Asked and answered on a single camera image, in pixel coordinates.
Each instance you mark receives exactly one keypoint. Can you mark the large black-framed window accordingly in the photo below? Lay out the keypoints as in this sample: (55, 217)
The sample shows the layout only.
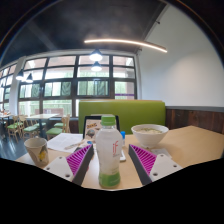
(66, 86)

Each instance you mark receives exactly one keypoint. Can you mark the printed paper cup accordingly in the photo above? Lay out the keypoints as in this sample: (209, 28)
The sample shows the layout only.
(36, 151)

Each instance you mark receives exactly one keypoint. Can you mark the curved linear ceiling light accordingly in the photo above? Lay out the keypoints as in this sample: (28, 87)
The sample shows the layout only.
(126, 42)

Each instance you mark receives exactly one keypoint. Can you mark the white ceramic bowl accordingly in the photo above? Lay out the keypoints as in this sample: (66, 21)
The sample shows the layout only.
(150, 136)

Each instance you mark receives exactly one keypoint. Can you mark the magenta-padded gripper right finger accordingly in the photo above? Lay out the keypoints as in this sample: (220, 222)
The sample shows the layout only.
(145, 160)

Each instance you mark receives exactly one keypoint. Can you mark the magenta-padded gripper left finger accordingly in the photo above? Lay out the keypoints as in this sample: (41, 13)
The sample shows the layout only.
(78, 160)

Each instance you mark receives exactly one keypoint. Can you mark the wooden chairs with green seats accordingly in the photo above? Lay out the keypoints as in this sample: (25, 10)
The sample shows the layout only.
(30, 128)

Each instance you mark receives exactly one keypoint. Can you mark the small blue-capped white bottle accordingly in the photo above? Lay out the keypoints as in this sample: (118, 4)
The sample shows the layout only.
(123, 136)

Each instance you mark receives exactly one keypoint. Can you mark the black pendant lamps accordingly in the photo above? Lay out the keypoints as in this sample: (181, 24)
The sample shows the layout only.
(96, 56)

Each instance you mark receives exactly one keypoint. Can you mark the green-capped white drink bottle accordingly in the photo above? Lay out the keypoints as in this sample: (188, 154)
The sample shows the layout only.
(108, 150)

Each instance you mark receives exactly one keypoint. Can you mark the green upholstered booth bench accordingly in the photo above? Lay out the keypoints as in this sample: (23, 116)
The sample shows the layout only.
(133, 113)

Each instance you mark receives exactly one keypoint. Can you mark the white paper sheets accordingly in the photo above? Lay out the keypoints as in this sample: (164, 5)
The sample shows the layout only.
(63, 141)

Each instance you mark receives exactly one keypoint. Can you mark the light wooden dining table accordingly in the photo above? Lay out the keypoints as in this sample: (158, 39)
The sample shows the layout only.
(41, 116)

